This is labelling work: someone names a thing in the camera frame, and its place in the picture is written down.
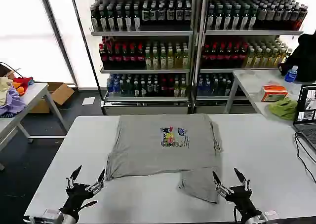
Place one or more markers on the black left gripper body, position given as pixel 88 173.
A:
pixel 76 194

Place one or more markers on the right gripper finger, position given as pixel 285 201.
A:
pixel 245 183
pixel 221 187

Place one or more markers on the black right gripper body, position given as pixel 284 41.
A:
pixel 240 198

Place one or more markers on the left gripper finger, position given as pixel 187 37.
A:
pixel 73 176
pixel 98 183

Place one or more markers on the grey printed t-shirt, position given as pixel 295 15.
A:
pixel 148 157

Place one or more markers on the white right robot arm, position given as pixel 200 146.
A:
pixel 259 217

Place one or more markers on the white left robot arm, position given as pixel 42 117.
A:
pixel 53 216

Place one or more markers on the white paper sheet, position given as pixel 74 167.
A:
pixel 88 100

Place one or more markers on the green cloth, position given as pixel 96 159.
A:
pixel 284 108

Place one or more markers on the open cardboard box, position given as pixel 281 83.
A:
pixel 58 93

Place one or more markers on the grey side table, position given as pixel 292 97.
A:
pixel 32 95

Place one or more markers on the orange tissue box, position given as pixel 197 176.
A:
pixel 274 93

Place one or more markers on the black laptop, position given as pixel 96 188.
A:
pixel 307 110

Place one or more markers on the white desk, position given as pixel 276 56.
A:
pixel 249 85

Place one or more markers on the purple cloth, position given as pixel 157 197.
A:
pixel 11 100

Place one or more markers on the orange cloth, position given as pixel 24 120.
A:
pixel 20 89

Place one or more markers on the red cloth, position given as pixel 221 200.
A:
pixel 23 81

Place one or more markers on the cream cloth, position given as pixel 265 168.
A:
pixel 3 88

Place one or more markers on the blue water bottle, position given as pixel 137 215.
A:
pixel 291 74

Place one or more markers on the black slanted pole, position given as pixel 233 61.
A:
pixel 86 51

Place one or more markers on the shelf rack of bottles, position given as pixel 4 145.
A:
pixel 145 48
pixel 237 44

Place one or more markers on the grey window frame post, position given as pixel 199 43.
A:
pixel 58 36

